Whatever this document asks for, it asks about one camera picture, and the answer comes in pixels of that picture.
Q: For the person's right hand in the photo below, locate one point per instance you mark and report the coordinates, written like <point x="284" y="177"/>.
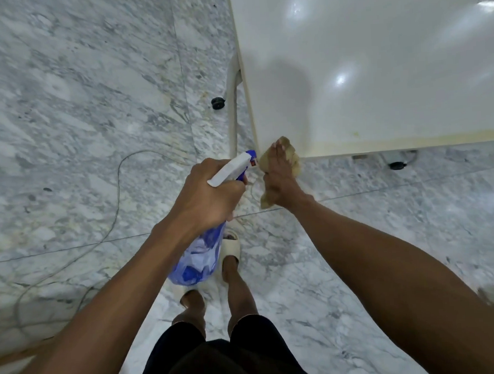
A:
<point x="282" y="183"/>

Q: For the person's left hand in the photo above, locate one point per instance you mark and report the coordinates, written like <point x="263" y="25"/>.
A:
<point x="206" y="203"/>

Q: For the brown cleaning cloth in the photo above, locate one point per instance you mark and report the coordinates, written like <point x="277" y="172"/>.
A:
<point x="295" y="163"/>

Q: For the blue spray bottle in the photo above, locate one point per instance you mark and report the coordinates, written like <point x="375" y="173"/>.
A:
<point x="197" y="261"/>

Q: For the person's right forearm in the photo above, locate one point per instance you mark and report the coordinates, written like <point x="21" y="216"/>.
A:
<point x="401" y="288"/>

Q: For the person's left forearm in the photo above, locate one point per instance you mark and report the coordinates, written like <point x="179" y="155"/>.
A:
<point x="93" y="325"/>

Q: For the person's right leg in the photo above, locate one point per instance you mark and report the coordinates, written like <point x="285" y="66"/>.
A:
<point x="240" y="296"/>

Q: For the person's leg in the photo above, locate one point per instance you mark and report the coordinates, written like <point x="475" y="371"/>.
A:
<point x="240" y="296"/>
<point x="191" y="311"/>

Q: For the person's left leg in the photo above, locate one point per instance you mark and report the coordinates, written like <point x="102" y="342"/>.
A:
<point x="191" y="311"/>

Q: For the person's black shorts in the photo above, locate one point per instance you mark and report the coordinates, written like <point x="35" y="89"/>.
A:
<point x="223" y="359"/>

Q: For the white glossy table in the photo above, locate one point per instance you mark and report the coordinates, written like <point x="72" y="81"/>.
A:
<point x="367" y="42"/>

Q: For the beige slipper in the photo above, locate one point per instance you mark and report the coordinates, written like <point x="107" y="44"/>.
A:
<point x="229" y="247"/>

